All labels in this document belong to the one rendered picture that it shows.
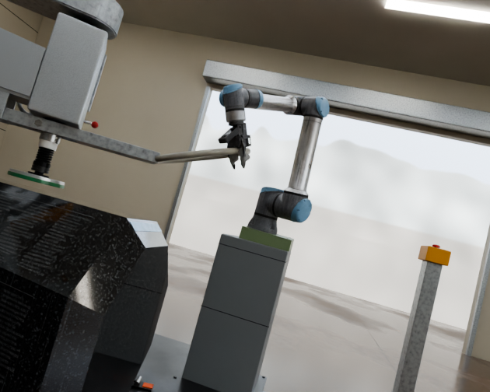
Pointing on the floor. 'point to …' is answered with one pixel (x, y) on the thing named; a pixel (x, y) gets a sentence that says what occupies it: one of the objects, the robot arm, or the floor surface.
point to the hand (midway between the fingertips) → (237, 166)
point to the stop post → (420, 316)
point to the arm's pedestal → (236, 316)
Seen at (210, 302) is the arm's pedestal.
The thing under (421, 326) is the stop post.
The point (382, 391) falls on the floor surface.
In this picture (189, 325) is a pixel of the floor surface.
